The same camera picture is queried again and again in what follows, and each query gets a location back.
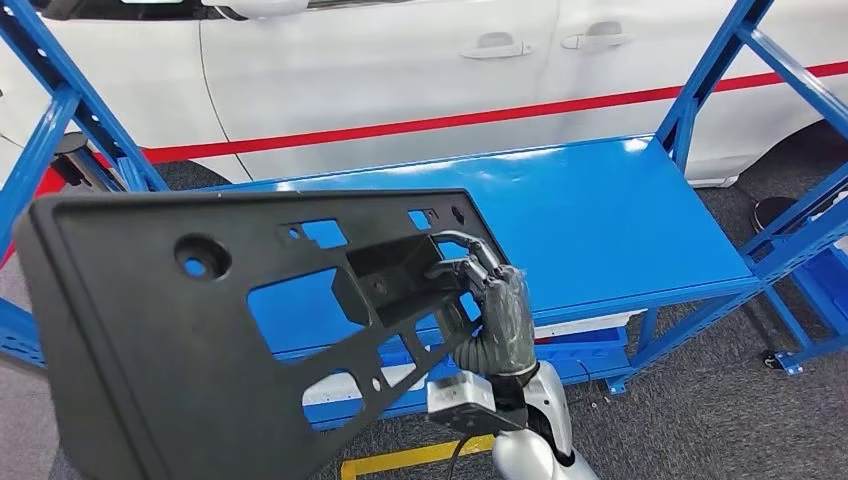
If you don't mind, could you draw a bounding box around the black plastic licence plate frame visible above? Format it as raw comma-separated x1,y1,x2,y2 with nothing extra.
14,188,511,480

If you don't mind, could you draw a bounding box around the white car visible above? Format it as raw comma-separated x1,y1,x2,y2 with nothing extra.
0,0,848,188

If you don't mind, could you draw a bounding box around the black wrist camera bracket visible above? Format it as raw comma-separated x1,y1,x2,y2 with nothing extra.
429,390,531,437

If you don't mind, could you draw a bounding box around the black barrier stanchion post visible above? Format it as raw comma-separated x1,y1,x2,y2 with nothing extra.
52,132,127,193

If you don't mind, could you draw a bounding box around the blue steel shelf rack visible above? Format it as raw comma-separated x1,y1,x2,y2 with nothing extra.
0,0,848,432

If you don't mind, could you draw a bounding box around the blue wheeled shelf rack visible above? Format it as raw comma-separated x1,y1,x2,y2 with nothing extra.
761,241,848,378

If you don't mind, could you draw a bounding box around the red barrier belt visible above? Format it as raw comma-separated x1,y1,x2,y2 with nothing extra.
0,166,68,270
92,60,848,167

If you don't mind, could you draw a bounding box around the black round stanchion base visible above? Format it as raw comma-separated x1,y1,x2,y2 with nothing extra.
751,196,801,234

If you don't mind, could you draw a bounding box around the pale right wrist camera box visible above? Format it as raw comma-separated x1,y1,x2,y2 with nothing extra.
425,372,497,425

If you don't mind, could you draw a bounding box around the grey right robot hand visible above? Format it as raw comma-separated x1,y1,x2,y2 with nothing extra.
423,229,539,379

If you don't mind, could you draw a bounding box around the black cable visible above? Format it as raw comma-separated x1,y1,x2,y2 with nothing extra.
447,433,475,480

